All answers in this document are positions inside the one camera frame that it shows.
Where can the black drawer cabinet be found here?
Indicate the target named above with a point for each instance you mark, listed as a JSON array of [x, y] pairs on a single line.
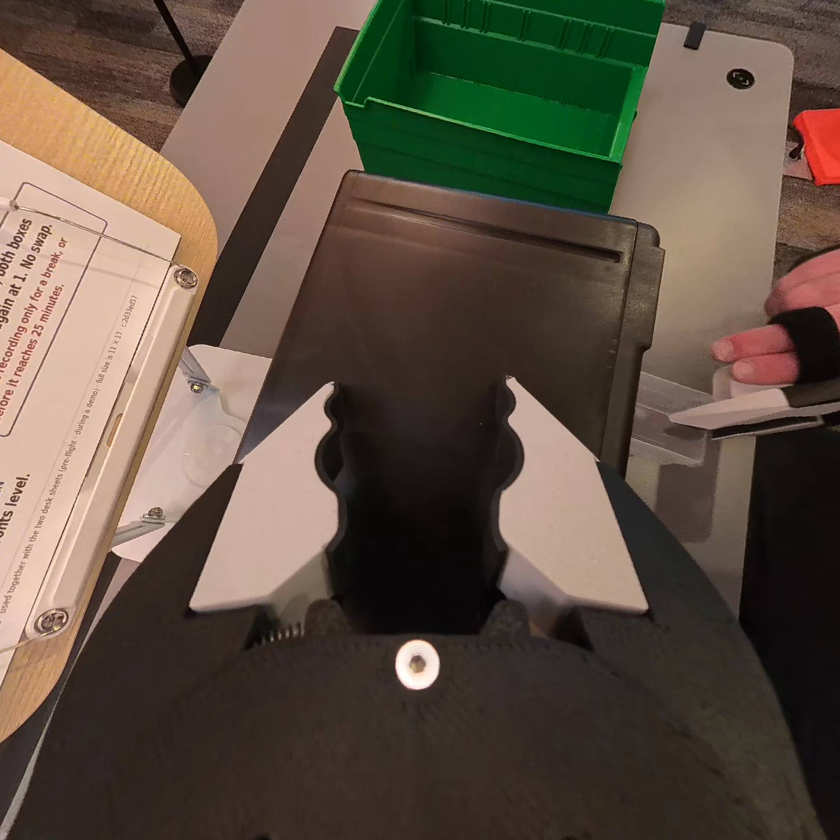
[[459, 295]]

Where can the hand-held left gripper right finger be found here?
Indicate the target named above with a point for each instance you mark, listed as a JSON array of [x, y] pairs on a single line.
[[564, 525]]

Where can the small black clip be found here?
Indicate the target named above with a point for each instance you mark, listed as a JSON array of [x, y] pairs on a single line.
[[694, 36]]

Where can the light wooden board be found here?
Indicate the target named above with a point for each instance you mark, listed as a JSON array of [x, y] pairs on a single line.
[[98, 138]]

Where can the person's right hand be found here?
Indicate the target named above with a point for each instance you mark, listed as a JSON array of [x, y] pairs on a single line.
[[754, 354]]

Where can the orange fabric object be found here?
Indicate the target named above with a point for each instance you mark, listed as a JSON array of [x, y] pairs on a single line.
[[820, 144]]

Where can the clear plastic drawer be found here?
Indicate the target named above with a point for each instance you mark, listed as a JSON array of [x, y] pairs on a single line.
[[656, 407]]

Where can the clear acrylic sheet holder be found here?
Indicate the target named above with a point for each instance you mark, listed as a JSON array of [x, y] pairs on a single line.
[[124, 420]]

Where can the white printed instruction sheet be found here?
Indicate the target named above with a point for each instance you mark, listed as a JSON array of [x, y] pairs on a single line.
[[39, 164]]

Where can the small metal bracket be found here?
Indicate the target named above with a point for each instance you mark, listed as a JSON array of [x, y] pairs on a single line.
[[195, 371], [141, 525]]

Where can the green plastic bin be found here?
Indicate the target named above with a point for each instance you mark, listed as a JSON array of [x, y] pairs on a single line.
[[485, 164]]

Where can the black pole stand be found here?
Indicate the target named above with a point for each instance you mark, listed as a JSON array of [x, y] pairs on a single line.
[[190, 79]]

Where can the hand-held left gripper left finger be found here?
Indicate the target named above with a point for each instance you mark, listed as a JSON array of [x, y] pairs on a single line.
[[269, 512]]

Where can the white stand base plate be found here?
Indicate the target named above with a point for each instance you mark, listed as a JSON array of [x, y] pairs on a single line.
[[216, 374]]

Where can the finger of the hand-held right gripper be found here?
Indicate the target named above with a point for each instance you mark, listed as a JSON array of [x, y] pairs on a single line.
[[774, 430], [741, 410]]

